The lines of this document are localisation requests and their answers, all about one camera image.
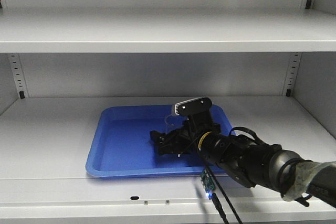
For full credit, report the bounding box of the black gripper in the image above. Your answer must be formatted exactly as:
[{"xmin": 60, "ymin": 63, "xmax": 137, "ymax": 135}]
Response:
[{"xmin": 150, "ymin": 111, "xmax": 221, "ymax": 155}]

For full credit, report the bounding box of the clear glass beaker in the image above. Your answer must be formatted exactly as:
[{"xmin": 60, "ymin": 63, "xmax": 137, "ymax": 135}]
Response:
[{"xmin": 164, "ymin": 112, "xmax": 187, "ymax": 134}]

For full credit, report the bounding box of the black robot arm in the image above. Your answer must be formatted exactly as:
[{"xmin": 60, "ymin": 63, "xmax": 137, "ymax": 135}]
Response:
[{"xmin": 150, "ymin": 111, "xmax": 335, "ymax": 206}]

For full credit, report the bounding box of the grey cabinet upper shelf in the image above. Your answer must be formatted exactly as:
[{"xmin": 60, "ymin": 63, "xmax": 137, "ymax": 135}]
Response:
[{"xmin": 1, "ymin": 8, "xmax": 335, "ymax": 53}]

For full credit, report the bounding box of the blue plastic tray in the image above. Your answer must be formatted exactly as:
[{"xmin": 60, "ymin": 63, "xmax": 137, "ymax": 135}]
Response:
[{"xmin": 85, "ymin": 104, "xmax": 236, "ymax": 179}]

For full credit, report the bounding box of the small green circuit board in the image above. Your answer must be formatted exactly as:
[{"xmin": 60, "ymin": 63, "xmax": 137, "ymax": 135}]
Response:
[{"xmin": 200, "ymin": 169, "xmax": 216, "ymax": 193}]

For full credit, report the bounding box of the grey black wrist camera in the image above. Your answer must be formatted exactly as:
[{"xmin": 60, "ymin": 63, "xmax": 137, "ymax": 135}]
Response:
[{"xmin": 171, "ymin": 97, "xmax": 212, "ymax": 116}]

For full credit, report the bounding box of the black cable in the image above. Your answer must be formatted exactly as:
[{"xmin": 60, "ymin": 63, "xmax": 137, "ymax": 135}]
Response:
[{"xmin": 202, "ymin": 159, "xmax": 244, "ymax": 224}]

